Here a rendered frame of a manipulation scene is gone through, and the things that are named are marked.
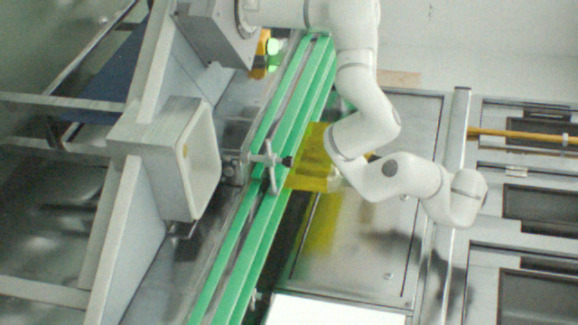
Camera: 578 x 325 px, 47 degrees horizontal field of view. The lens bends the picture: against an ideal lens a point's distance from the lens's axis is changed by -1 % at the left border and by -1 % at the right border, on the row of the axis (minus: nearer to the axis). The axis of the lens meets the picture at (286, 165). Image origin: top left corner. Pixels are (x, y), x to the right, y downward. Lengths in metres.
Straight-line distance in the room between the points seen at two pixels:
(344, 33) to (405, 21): 6.82
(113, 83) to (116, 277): 0.75
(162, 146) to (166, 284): 0.30
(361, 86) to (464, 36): 6.91
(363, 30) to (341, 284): 0.63
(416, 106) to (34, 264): 1.27
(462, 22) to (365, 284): 6.63
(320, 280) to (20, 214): 0.92
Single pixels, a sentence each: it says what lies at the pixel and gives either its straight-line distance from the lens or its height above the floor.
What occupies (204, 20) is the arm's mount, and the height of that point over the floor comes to 0.83.
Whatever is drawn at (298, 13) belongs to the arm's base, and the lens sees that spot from 1.53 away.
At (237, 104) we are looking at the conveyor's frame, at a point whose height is 0.81.
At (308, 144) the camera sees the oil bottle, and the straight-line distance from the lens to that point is 1.81.
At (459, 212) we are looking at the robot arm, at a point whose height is 1.40.
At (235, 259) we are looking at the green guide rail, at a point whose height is 0.93.
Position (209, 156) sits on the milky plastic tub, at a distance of 1.58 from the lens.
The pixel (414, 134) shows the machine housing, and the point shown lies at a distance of 2.14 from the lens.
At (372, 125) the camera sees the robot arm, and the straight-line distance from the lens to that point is 1.32.
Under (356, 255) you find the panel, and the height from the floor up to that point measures 1.16.
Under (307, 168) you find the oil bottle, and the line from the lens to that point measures 1.73.
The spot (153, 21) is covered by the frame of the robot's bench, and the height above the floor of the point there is 0.67.
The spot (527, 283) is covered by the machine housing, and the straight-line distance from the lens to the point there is 1.77.
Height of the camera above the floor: 1.39
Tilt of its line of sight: 15 degrees down
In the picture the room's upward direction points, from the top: 97 degrees clockwise
